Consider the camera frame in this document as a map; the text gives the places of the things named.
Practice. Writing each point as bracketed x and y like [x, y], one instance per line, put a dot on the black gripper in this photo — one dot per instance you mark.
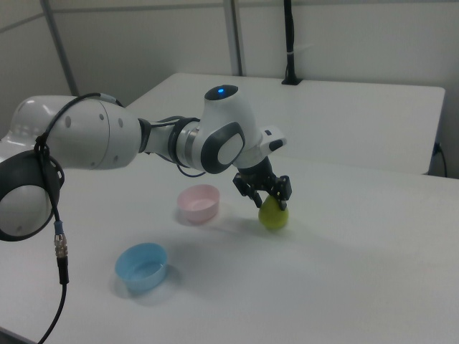
[256, 172]

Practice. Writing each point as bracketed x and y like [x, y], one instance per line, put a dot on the green pear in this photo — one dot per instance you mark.
[274, 216]

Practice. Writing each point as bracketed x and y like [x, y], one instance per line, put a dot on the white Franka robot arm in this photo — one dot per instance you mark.
[107, 136]

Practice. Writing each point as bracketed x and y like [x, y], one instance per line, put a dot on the pink plastic bowl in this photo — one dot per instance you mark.
[199, 208]

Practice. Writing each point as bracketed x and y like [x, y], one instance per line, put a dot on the blue plastic bowl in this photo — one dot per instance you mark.
[143, 274]

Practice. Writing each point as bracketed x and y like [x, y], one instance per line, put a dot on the white side table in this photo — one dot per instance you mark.
[340, 125]

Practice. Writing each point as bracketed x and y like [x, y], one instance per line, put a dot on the white zip tie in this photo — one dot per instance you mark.
[295, 50]

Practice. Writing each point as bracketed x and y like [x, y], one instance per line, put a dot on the black clamped camera pole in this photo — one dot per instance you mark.
[289, 36]

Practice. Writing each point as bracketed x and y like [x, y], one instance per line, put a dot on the grey partition post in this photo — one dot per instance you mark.
[61, 46]
[235, 36]

